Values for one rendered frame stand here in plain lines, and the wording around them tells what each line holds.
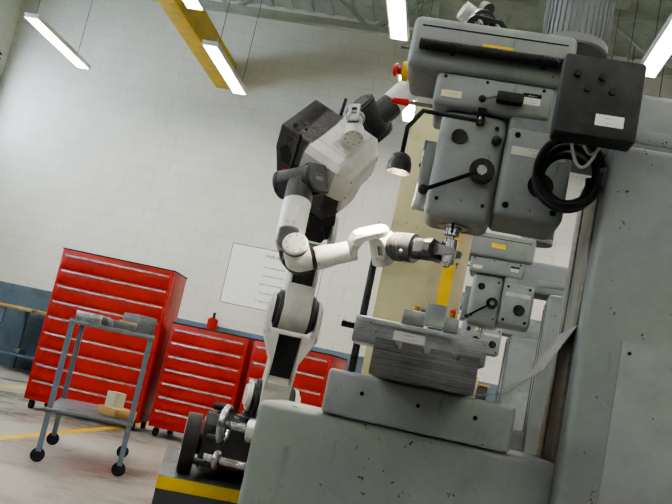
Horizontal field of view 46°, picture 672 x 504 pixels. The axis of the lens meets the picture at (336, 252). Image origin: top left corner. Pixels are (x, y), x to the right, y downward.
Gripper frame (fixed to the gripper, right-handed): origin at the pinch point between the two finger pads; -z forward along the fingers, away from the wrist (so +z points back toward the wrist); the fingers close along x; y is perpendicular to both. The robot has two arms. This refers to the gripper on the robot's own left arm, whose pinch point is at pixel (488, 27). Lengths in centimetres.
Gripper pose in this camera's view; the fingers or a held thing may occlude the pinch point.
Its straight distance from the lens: 262.3
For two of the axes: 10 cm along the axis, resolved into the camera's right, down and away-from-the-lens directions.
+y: 2.4, -9.0, -3.6
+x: -9.7, -2.2, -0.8
